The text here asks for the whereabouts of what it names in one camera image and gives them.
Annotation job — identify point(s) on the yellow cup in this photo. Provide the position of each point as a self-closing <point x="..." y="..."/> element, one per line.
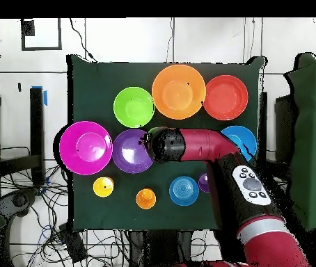
<point x="103" y="185"/>

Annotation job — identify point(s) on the black metal stand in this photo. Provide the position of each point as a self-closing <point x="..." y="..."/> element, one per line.
<point x="37" y="125"/>

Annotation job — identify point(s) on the orange cup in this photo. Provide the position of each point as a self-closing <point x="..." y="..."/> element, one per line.
<point x="146" y="198"/>

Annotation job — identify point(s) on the blue tape strip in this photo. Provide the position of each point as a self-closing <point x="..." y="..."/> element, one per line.
<point x="45" y="98"/>

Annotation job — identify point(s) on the pink bowl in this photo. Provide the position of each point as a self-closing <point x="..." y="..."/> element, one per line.
<point x="85" y="148"/>

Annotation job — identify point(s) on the purple bowl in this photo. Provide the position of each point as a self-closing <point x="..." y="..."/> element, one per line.
<point x="130" y="151"/>

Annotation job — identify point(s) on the small blue bowl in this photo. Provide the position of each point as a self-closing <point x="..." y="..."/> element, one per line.
<point x="184" y="191"/>

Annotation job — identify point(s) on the dark green table cloth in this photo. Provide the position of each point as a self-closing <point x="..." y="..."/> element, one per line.
<point x="105" y="72"/>

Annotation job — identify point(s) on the black square frame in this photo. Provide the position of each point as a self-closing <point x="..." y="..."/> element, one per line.
<point x="27" y="27"/>

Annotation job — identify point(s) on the green bowl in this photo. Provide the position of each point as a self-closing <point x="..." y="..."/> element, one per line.
<point x="133" y="107"/>

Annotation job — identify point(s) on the red bowl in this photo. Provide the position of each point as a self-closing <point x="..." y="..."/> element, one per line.
<point x="226" y="97"/>

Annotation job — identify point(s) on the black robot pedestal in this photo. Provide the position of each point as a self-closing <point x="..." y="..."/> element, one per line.
<point x="160" y="247"/>

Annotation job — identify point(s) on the large blue bowl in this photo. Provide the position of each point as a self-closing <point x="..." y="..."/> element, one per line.
<point x="244" y="137"/>

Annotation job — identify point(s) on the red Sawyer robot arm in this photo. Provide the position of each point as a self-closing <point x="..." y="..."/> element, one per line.
<point x="208" y="144"/>

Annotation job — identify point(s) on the purple cup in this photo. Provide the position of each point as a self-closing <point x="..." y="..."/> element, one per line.
<point x="203" y="182"/>

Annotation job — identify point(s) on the large orange bowl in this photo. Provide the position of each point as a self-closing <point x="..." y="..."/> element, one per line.
<point x="179" y="91"/>

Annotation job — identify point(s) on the black power strip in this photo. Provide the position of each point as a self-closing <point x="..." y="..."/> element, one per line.
<point x="73" y="243"/>

